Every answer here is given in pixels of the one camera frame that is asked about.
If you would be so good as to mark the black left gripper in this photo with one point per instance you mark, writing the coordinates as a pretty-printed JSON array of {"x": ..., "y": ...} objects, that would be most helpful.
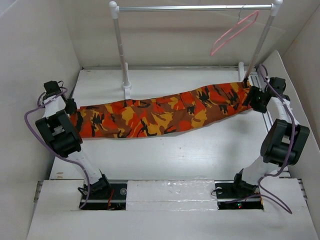
[{"x": 72, "y": 107}]

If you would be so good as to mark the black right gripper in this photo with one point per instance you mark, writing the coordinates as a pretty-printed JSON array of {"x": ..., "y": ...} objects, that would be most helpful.
[{"x": 254, "y": 90}]

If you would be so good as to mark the orange camouflage trousers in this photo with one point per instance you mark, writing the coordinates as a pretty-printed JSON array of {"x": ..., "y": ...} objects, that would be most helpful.
[{"x": 163, "y": 115}]

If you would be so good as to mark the pink clothes hanger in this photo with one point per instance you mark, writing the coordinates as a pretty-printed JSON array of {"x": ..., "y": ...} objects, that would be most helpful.
[{"x": 241, "y": 25}]

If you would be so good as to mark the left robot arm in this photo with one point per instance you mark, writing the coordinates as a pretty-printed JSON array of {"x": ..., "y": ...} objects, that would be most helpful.
[{"x": 61, "y": 136}]

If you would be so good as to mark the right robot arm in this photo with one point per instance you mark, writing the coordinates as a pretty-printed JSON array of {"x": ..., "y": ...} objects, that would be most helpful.
[{"x": 296, "y": 135}]

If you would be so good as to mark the white clothes rack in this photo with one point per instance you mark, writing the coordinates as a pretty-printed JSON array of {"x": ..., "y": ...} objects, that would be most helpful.
[{"x": 173, "y": 34}]

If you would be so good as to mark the white foam block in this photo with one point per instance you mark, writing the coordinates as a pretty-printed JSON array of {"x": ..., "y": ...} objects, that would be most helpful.
[{"x": 171, "y": 195}]

